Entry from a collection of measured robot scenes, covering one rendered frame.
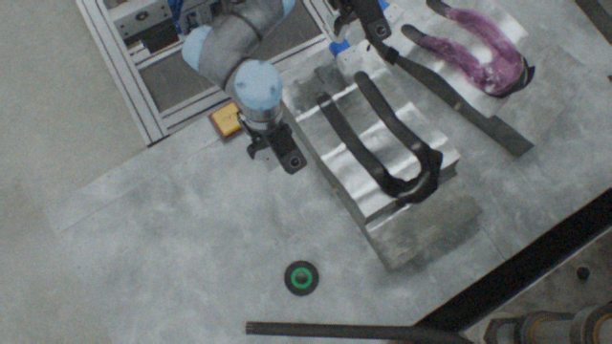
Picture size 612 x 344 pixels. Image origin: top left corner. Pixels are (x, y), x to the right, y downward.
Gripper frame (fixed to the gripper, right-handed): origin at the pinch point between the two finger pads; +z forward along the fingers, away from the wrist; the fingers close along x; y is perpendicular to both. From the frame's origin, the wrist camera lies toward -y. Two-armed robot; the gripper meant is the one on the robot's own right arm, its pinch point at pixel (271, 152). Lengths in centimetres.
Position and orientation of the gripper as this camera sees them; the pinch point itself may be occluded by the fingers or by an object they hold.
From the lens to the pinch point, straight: 130.3
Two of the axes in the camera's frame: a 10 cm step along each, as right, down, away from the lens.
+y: -5.4, -8.2, 2.0
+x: -8.4, 5.2, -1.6
